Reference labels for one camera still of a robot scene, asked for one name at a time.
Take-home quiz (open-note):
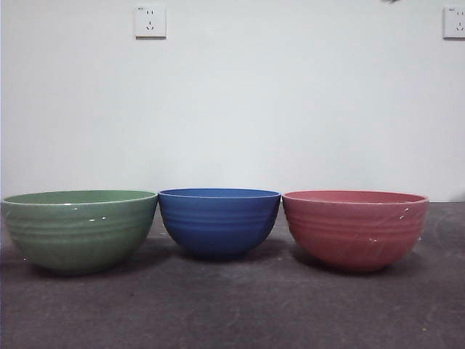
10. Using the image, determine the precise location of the red ribbed bowl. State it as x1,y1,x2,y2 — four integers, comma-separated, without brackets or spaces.
282,189,429,273

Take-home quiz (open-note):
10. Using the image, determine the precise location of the green ribbed bowl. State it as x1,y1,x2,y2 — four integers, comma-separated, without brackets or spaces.
3,189,159,276

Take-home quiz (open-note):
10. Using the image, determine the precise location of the blue ribbed bowl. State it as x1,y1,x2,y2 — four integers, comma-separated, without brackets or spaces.
158,188,282,261

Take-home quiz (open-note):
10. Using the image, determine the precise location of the white wall socket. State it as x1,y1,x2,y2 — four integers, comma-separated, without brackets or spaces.
135,6,168,40
442,7,465,41

